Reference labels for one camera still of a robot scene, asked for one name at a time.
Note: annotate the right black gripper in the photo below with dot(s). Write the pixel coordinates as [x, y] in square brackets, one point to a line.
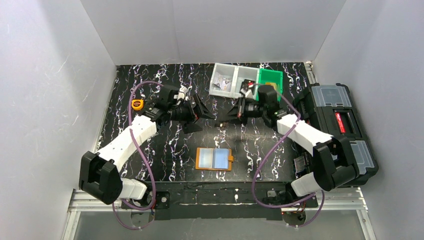
[241, 110]

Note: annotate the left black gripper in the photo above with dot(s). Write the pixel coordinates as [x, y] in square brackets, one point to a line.
[193, 110]

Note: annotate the orange leather card holder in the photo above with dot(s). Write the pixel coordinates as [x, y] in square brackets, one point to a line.
[214, 159]

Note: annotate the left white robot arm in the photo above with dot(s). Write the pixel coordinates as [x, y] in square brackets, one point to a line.
[99, 174]

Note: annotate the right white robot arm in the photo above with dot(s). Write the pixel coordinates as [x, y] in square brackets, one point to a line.
[333, 162]

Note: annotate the photo cards in bin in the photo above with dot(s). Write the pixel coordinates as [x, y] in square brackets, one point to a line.
[222, 83]

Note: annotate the middle grey plastic bin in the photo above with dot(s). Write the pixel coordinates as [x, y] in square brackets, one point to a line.
[243, 73]

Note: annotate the grey plastic bin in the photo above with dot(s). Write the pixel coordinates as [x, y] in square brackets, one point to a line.
[222, 69]
[243, 73]

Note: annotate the left grey plastic bin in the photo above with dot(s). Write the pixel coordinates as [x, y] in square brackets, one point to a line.
[222, 69]

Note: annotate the green plastic bin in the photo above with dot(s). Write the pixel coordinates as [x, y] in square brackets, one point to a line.
[274, 76]

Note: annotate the yellow tape measure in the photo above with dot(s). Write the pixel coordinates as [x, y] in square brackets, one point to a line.
[137, 104]

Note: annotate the black plastic toolbox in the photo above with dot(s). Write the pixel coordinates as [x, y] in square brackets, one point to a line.
[330, 109]

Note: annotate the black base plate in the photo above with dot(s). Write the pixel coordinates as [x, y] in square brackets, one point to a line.
[218, 200]

